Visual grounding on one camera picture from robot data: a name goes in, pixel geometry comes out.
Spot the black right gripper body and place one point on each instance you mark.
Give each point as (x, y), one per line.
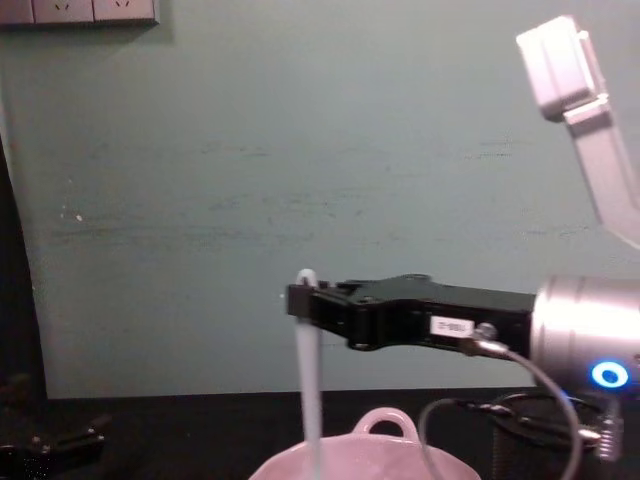
(495, 320)

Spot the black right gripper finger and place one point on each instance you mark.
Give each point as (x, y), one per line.
(360, 291)
(345, 320)

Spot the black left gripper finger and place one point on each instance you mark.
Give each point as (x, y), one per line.
(65, 437)

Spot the white plastic stick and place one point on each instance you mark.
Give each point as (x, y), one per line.
(310, 380)

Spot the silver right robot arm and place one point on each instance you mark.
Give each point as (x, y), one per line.
(580, 330)

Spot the black ribbed round container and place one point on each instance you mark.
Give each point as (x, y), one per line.
(530, 445)

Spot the black table cloth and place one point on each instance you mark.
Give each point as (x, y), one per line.
(200, 435)

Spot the white wall socket panel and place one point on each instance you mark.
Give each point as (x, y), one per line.
(80, 11)

